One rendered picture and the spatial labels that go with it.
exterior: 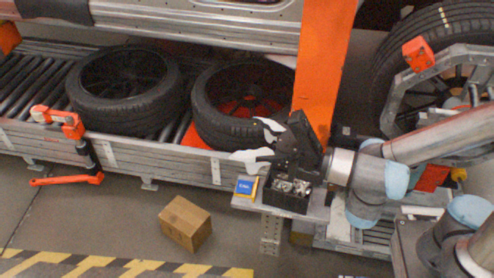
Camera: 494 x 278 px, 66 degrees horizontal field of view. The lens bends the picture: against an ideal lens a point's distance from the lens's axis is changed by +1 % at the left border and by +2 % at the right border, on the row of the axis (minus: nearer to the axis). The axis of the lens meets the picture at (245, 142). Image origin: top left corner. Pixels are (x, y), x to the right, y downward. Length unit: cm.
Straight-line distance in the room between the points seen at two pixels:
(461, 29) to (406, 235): 73
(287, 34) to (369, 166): 123
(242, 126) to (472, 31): 104
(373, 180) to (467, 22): 90
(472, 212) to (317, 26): 69
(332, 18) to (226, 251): 130
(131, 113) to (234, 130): 58
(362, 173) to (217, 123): 126
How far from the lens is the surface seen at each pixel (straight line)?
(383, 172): 79
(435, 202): 217
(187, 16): 201
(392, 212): 213
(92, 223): 231
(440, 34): 153
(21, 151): 260
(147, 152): 208
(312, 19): 128
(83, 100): 224
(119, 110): 213
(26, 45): 324
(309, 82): 141
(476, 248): 94
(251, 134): 192
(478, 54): 150
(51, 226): 239
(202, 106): 204
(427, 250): 119
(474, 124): 86
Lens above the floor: 182
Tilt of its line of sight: 46 degrees down
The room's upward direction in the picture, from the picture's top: straight up
